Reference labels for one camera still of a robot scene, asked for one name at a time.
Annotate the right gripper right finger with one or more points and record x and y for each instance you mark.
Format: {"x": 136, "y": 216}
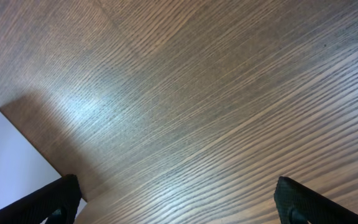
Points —
{"x": 298, "y": 204}

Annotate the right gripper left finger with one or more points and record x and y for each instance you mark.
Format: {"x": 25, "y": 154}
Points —
{"x": 57, "y": 202}

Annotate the pink white open box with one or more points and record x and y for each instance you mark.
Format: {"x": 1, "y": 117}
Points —
{"x": 23, "y": 170}

